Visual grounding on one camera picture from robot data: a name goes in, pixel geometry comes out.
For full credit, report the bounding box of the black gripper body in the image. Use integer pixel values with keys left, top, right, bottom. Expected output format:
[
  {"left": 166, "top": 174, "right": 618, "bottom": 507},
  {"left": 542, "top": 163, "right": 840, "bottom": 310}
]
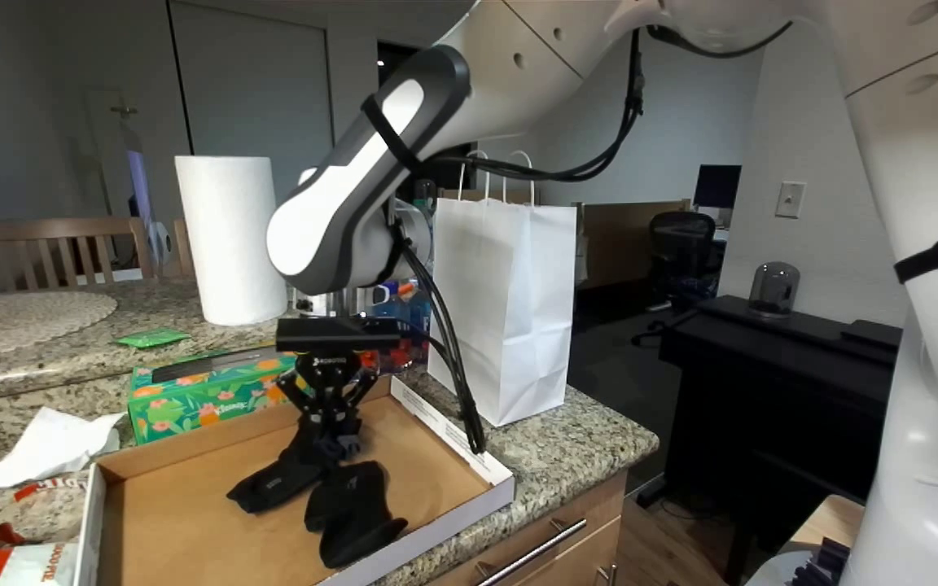
[{"left": 299, "top": 351, "right": 370, "bottom": 399}]

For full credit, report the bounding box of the green tissue box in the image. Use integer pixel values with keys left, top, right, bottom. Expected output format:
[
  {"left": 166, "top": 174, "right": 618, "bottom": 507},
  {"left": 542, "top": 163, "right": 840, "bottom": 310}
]
[{"left": 123, "top": 355, "right": 304, "bottom": 447}]

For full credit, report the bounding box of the cardboard cover box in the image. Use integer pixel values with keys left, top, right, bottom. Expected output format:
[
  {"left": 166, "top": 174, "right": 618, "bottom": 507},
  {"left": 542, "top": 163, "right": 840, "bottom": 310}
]
[{"left": 75, "top": 371, "right": 518, "bottom": 586}]

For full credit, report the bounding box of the white paper bag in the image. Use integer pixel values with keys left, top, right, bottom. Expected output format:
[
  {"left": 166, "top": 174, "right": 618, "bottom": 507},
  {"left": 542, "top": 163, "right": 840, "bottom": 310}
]
[{"left": 431, "top": 148, "right": 581, "bottom": 430}]

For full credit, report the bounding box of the cardboard floor box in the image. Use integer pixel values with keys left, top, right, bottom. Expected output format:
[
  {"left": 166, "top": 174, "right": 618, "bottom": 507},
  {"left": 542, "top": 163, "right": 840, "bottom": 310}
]
[{"left": 743, "top": 493, "right": 870, "bottom": 586}]

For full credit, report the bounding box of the blue capped water bottle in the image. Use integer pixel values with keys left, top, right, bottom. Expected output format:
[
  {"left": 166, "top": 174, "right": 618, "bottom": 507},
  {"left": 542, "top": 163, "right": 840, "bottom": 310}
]
[{"left": 366, "top": 274, "right": 435, "bottom": 371}]

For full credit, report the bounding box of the white paper towel roll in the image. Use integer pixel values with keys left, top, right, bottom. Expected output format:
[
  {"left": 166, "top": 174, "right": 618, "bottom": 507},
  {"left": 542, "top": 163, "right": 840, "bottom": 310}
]
[{"left": 174, "top": 153, "right": 285, "bottom": 329}]

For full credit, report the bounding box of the small green packet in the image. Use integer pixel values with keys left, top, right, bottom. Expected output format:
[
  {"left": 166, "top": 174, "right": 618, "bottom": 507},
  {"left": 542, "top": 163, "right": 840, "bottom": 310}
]
[{"left": 111, "top": 326, "right": 189, "bottom": 351}]

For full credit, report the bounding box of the wooden counter base cabinet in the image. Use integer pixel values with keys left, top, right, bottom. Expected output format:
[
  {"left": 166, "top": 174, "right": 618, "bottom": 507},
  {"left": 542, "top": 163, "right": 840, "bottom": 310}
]
[{"left": 423, "top": 468, "right": 628, "bottom": 586}]

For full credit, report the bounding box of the white paper napkin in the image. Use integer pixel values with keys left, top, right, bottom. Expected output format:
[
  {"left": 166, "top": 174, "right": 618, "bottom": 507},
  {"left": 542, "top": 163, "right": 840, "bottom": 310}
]
[{"left": 0, "top": 404, "right": 127, "bottom": 499}]

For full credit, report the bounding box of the grey closet door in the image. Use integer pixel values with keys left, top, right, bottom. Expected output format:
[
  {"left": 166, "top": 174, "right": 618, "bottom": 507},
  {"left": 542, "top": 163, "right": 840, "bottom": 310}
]
[{"left": 166, "top": 0, "right": 336, "bottom": 215}]

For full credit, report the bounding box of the wooden desk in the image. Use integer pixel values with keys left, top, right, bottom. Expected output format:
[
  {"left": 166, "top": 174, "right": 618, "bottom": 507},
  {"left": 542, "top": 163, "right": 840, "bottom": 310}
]
[{"left": 574, "top": 198, "right": 701, "bottom": 292}]

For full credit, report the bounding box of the round woven placemat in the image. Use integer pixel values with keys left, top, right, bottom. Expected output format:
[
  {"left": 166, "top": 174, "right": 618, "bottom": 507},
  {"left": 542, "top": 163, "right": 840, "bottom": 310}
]
[{"left": 0, "top": 285, "right": 122, "bottom": 369}]

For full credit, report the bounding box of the wooden dining chair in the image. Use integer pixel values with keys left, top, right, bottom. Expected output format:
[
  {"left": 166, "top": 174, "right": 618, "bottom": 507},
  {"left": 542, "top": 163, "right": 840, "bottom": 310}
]
[{"left": 0, "top": 212, "right": 157, "bottom": 304}]

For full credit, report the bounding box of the red white snack packet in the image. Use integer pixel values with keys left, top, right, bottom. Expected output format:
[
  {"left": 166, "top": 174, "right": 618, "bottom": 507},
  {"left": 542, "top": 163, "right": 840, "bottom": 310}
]
[{"left": 0, "top": 525, "right": 81, "bottom": 586}]

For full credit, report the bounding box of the black office chair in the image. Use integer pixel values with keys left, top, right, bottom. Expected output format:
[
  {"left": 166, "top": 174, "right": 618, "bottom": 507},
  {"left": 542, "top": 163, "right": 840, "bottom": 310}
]
[{"left": 628, "top": 208, "right": 719, "bottom": 351}]

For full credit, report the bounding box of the dark computer monitor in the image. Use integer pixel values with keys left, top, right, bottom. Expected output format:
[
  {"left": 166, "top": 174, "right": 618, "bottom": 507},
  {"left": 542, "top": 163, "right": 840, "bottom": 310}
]
[{"left": 694, "top": 163, "right": 743, "bottom": 212}]

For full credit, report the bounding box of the black digital piano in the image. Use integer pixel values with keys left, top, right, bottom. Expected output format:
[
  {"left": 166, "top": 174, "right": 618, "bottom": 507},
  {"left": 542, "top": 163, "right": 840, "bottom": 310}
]
[{"left": 657, "top": 292, "right": 911, "bottom": 586}]

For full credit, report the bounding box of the small grey speaker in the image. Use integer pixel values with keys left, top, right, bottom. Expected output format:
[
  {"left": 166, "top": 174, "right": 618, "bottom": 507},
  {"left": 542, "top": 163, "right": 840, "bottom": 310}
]
[{"left": 746, "top": 262, "right": 804, "bottom": 317}]

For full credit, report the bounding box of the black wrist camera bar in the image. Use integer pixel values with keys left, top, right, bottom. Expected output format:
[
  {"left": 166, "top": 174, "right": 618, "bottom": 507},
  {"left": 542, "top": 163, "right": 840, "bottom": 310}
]
[{"left": 274, "top": 313, "right": 403, "bottom": 355}]

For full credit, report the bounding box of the metal drawer handle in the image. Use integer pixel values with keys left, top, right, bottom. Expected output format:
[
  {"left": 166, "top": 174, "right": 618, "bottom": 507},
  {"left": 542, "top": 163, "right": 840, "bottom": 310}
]
[{"left": 475, "top": 518, "right": 592, "bottom": 586}]

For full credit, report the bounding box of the white light switch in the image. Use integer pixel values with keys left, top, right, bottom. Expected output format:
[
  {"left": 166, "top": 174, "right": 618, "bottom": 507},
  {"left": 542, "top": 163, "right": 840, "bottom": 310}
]
[{"left": 773, "top": 180, "right": 808, "bottom": 220}]

